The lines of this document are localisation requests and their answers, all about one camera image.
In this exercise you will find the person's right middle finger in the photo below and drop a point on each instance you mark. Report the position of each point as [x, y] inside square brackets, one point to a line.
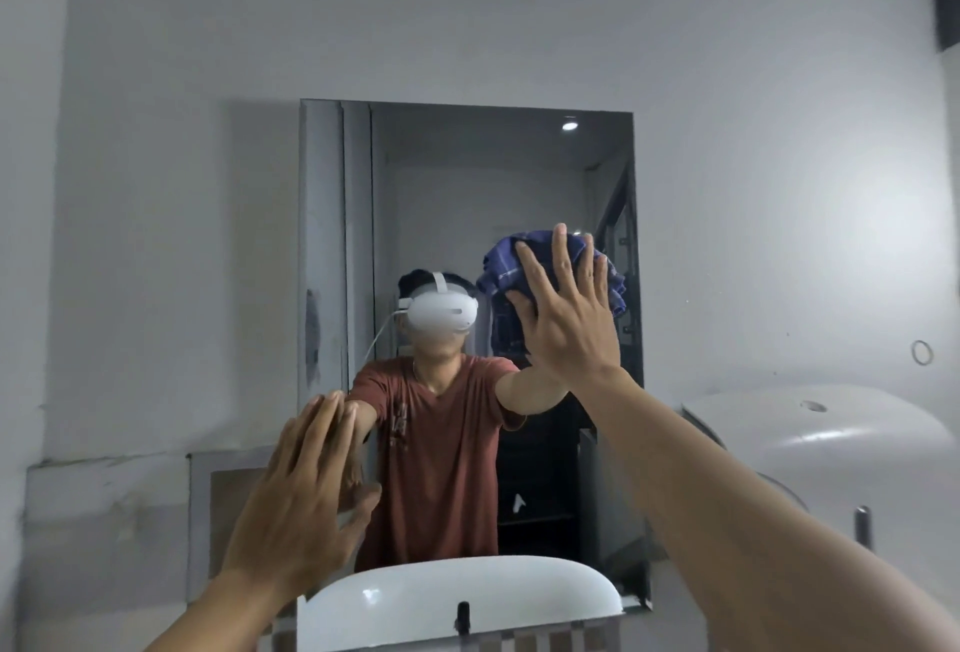
[562, 257]

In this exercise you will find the person's right little finger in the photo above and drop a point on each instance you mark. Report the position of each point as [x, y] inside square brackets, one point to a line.
[601, 284]

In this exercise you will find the blue checked cloth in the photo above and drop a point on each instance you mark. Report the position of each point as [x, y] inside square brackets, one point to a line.
[501, 265]

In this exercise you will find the person's right thumb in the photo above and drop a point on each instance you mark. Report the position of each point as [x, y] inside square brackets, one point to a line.
[519, 306]

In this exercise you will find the person's left thumb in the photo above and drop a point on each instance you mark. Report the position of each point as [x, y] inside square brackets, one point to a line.
[358, 513]

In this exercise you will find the person's right forearm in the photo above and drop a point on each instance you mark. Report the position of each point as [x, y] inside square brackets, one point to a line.
[735, 524]

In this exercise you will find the person's right hand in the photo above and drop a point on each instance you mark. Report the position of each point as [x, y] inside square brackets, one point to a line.
[566, 332]

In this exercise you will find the black faucet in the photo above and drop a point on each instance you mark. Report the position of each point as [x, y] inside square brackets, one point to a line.
[864, 525]
[463, 618]

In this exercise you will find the person's left hand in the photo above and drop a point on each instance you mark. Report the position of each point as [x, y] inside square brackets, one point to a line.
[289, 516]

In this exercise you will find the person's left forearm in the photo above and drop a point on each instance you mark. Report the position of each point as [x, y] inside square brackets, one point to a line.
[225, 618]

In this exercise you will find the rectangular wall mirror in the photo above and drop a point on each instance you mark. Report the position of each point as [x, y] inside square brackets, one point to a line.
[450, 186]

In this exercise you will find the white ceramic sink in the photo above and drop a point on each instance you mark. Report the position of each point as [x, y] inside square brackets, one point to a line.
[840, 441]
[420, 595]

